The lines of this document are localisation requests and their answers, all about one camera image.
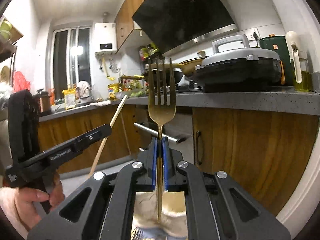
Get white ceramic utensil holder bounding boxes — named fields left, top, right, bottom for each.
left=132, top=191, right=188, bottom=238

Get person's left hand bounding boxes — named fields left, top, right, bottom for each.
left=1, top=173, right=65, bottom=239

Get black range hood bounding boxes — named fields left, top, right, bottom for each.
left=132, top=0, right=238, bottom=55

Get wooden upper cabinets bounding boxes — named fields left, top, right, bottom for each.
left=115, top=0, right=145, bottom=50

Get red plastic bag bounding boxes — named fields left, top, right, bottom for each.
left=13, top=71, right=31, bottom=92

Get yellow cooking oil bottle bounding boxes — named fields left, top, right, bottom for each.
left=108, top=83, right=119, bottom=100

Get wooden chopstick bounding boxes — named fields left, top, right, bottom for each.
left=87, top=94, right=129, bottom=178

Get olive oil bottle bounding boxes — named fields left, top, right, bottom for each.
left=285, top=31, right=312, bottom=92

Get grey kitchen countertop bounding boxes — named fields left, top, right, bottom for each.
left=38, top=87, right=320, bottom=123

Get gold fork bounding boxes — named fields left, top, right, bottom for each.
left=148, top=61, right=176, bottom=222

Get white water heater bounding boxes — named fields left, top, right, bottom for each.
left=93, top=23, right=118, bottom=55

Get copper pot with lid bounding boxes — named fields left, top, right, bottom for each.
left=34, top=89, right=51, bottom=116

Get grey electric griddle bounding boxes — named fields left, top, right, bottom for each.
left=192, top=34, right=285, bottom=91

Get kitchen window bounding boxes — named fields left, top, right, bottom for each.
left=51, top=26, right=92, bottom=99

